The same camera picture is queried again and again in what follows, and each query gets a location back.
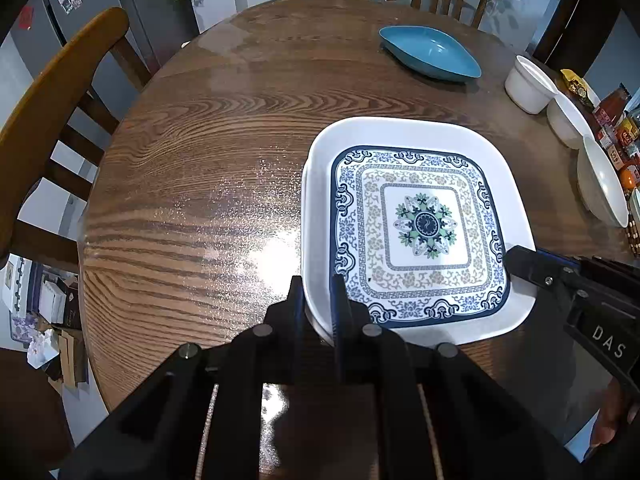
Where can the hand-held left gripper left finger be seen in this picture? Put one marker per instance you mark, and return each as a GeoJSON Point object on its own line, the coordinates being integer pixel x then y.
{"type": "Point", "coordinates": [296, 305]}

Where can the white carton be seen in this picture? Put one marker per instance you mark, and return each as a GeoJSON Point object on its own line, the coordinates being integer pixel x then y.
{"type": "Point", "coordinates": [12, 280]}

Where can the crumpled white paper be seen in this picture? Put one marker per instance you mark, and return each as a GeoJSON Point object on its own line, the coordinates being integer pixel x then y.
{"type": "Point", "coordinates": [42, 350]}

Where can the orange fruit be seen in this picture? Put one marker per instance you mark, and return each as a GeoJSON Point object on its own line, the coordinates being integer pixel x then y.
{"type": "Point", "coordinates": [629, 177]}

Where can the yellow snack packet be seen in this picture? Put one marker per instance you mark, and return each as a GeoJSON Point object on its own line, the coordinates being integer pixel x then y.
{"type": "Point", "coordinates": [575, 82]}

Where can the red sauce bottle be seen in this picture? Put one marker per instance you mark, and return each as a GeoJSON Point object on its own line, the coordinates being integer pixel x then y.
{"type": "Point", "coordinates": [611, 105]}

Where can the blue leaf-shaped dish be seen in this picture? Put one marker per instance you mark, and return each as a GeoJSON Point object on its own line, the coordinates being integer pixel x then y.
{"type": "Point", "coordinates": [430, 52]}

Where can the square blue patterned plate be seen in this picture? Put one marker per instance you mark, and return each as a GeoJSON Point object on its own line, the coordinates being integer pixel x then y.
{"type": "Point", "coordinates": [425, 185]}

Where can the medium white bowl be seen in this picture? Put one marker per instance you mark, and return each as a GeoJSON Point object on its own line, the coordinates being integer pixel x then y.
{"type": "Point", "coordinates": [567, 120]}

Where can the patterned cloth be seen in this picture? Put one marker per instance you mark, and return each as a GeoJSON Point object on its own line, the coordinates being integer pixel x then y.
{"type": "Point", "coordinates": [22, 332]}

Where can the dark box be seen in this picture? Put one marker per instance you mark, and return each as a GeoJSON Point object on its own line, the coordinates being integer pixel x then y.
{"type": "Point", "coordinates": [74, 305]}

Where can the brown cardboard box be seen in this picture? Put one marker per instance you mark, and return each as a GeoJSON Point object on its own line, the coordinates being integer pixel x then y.
{"type": "Point", "coordinates": [70, 355]}

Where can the wooden bead trivet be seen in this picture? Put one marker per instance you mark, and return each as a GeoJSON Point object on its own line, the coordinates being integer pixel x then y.
{"type": "Point", "coordinates": [634, 240]}

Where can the clear plastic jar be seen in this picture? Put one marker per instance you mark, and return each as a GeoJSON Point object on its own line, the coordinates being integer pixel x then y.
{"type": "Point", "coordinates": [606, 136]}

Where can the black lid sauce jar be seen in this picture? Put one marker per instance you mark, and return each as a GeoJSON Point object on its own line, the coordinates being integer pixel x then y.
{"type": "Point", "coordinates": [622, 157]}

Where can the dark wooden door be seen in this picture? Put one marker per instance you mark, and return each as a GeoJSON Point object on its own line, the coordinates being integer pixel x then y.
{"type": "Point", "coordinates": [570, 25]}

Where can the grey refrigerator with photos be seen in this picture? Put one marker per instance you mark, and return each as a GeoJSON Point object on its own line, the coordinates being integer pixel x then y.
{"type": "Point", "coordinates": [100, 5]}

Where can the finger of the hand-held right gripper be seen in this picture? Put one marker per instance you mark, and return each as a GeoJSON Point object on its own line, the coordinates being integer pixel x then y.
{"type": "Point", "coordinates": [532, 267]}
{"type": "Point", "coordinates": [590, 265]}

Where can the person's right hand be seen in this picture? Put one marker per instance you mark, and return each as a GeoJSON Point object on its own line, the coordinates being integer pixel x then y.
{"type": "Point", "coordinates": [614, 420]}

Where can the small deep white bowl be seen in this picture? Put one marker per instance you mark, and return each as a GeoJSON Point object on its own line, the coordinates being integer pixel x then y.
{"type": "Point", "coordinates": [527, 90]}

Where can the large white bowl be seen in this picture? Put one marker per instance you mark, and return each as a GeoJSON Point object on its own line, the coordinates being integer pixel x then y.
{"type": "Point", "coordinates": [600, 180]}

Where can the white box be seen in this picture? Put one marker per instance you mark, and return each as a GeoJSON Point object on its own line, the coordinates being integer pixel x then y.
{"type": "Point", "coordinates": [52, 302]}

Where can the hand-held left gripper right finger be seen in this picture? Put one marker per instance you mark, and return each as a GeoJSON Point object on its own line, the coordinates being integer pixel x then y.
{"type": "Point", "coordinates": [339, 310]}

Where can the white oval dish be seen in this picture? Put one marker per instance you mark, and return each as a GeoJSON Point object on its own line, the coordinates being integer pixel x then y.
{"type": "Point", "coordinates": [636, 205]}

